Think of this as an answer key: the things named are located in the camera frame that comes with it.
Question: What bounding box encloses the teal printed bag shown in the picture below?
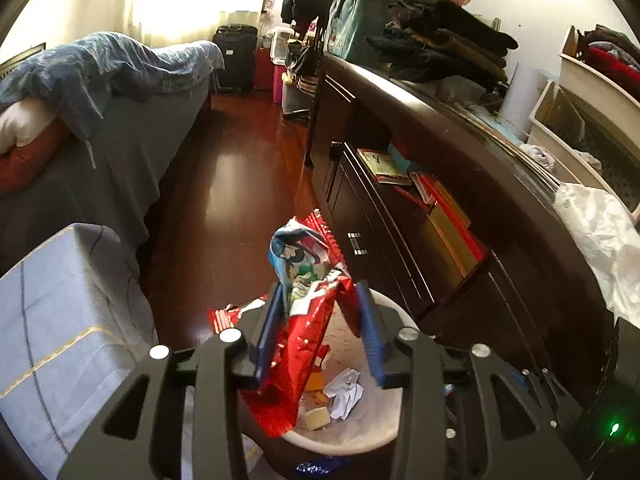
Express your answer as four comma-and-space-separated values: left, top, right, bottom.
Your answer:
327, 0, 396, 66

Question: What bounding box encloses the yellow wrapper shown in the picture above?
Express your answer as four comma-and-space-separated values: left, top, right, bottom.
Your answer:
297, 404, 332, 432

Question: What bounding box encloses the stack of folded dark clothes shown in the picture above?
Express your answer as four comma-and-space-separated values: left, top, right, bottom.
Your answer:
367, 0, 519, 93

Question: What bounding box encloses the red and white paper bag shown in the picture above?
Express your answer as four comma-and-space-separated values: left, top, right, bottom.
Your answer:
207, 297, 268, 333

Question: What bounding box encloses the white plastic bag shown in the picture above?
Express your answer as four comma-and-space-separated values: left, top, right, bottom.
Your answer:
552, 182, 640, 328

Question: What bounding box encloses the dark wooden headboard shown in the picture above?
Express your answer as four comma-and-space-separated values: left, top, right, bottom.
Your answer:
0, 42, 47, 78

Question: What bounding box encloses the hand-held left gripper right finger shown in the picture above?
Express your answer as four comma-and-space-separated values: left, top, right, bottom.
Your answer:
345, 282, 584, 480

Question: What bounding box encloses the row of red books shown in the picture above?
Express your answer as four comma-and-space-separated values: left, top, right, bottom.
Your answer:
410, 172, 489, 262

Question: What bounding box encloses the black suitcase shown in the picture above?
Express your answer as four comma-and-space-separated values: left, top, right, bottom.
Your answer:
212, 24, 259, 93

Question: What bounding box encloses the pink and red quilt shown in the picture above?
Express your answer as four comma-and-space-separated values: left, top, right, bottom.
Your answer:
0, 97, 72, 196

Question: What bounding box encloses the white shelf crate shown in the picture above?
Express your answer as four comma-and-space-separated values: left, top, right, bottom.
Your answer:
527, 25, 640, 211

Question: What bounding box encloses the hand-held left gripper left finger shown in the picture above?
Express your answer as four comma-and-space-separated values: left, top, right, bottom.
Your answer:
57, 282, 286, 480

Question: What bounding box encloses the dark wooden dresser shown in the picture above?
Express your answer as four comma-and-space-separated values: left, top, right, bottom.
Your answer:
305, 52, 640, 411

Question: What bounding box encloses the dark blue bed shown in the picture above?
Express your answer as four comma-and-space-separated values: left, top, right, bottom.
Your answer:
0, 77, 213, 281

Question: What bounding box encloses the white round waste bin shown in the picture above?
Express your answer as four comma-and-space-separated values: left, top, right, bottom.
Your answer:
237, 290, 436, 460

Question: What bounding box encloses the dark handbag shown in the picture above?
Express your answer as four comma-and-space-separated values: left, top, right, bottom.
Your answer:
287, 40, 321, 78

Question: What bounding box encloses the red snack packet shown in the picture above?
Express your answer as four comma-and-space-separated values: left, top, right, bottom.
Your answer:
247, 210, 359, 438

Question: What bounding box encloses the green cover book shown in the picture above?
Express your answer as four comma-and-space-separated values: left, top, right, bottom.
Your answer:
357, 149, 414, 186

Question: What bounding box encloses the white paper roll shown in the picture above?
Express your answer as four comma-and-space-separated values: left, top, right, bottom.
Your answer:
500, 62, 551, 133

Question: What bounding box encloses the pink storage box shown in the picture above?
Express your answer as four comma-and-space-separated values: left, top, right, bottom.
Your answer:
272, 62, 289, 106

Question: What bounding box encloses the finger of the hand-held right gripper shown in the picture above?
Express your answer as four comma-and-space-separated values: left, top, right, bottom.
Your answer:
515, 367, 566, 428

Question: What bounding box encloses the white storage box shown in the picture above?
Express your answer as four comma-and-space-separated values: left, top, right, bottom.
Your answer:
270, 30, 296, 66

